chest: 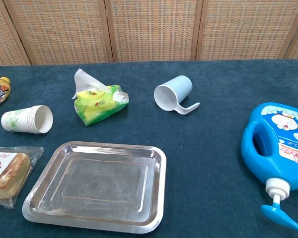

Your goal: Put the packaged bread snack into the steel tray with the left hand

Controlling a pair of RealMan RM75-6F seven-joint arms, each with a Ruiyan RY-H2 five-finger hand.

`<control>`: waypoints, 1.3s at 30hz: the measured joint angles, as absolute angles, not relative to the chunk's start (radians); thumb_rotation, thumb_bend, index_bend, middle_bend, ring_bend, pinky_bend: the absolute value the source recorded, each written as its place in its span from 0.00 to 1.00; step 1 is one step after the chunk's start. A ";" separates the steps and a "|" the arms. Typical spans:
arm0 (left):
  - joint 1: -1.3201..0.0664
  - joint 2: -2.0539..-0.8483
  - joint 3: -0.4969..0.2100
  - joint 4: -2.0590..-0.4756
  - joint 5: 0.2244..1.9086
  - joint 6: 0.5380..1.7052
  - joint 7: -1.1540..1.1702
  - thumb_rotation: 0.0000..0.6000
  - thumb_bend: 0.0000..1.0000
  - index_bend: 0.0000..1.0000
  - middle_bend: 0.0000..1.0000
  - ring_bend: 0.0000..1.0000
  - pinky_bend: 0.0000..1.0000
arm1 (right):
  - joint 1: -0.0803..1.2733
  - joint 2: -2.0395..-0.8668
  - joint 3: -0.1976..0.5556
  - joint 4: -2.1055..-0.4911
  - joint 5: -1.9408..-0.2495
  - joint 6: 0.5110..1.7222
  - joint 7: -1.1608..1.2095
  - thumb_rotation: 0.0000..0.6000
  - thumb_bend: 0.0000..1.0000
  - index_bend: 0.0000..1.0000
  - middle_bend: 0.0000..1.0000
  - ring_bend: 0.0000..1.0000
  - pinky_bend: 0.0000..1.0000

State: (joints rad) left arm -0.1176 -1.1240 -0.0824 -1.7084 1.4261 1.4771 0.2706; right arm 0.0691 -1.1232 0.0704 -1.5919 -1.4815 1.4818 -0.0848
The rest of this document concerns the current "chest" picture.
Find packaged bread slice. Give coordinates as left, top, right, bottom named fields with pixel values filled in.
left=0, top=146, right=45, bottom=209

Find silver metal tray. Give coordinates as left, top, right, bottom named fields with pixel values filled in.
left=22, top=141, right=167, bottom=235

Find light blue plastic mug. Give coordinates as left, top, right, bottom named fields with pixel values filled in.
left=153, top=75, right=201, bottom=116

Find green yellow tissue pack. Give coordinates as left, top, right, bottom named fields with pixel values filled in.
left=72, top=68, right=130, bottom=127

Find dark teal table cloth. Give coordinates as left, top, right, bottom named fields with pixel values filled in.
left=0, top=59, right=298, bottom=238

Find woven folding screen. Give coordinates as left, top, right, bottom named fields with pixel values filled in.
left=0, top=0, right=298, bottom=66

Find stack of white paper cups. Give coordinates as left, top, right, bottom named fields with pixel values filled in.
left=0, top=105, right=54, bottom=134

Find blue detergent pump bottle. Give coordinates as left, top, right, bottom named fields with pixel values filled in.
left=240, top=103, right=298, bottom=231

